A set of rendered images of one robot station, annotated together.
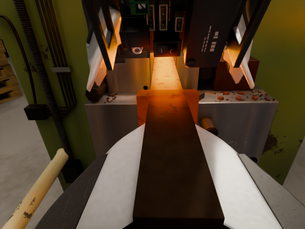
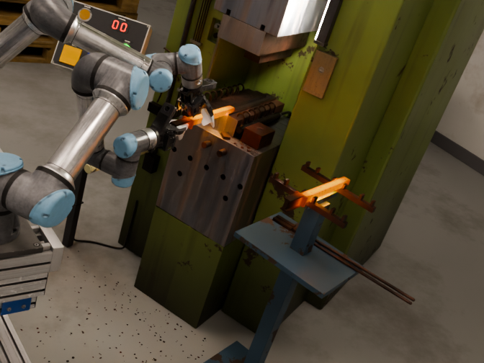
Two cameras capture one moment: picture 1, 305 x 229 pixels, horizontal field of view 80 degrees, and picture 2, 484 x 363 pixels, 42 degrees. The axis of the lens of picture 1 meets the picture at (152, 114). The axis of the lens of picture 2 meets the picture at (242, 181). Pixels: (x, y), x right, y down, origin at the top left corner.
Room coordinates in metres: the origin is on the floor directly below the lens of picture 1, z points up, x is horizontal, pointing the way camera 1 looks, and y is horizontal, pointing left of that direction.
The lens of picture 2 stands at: (-1.82, -1.00, 1.93)
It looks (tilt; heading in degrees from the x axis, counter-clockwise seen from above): 27 degrees down; 20
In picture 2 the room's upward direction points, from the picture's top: 19 degrees clockwise
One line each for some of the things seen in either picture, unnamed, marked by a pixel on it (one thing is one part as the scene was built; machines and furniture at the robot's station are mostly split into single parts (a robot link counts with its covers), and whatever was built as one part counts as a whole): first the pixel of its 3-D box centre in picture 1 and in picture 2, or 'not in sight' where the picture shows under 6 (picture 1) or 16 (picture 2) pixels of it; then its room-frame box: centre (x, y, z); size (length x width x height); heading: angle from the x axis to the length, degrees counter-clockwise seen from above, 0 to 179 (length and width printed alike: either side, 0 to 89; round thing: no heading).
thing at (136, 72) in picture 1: (154, 53); (241, 109); (0.59, -0.01, 0.96); 0.42 x 0.20 x 0.09; 177
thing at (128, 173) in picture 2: not in sight; (120, 168); (-0.19, 0.02, 0.89); 0.11 x 0.08 x 0.11; 98
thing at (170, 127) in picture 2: not in sight; (159, 136); (-0.03, 0.00, 0.98); 0.12 x 0.08 x 0.09; 177
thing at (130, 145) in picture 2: not in sight; (130, 145); (-0.19, 0.01, 0.98); 0.11 x 0.08 x 0.09; 177
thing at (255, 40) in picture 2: not in sight; (266, 30); (0.59, -0.01, 1.32); 0.42 x 0.20 x 0.10; 177
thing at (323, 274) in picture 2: not in sight; (299, 251); (0.14, -0.59, 0.74); 0.40 x 0.30 x 0.02; 80
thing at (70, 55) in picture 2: not in sight; (70, 55); (0.18, 0.61, 1.01); 0.07 x 0.05 x 0.07; 112
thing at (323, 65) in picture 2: not in sight; (320, 74); (0.50, -0.32, 1.27); 0.09 x 0.02 x 0.17; 87
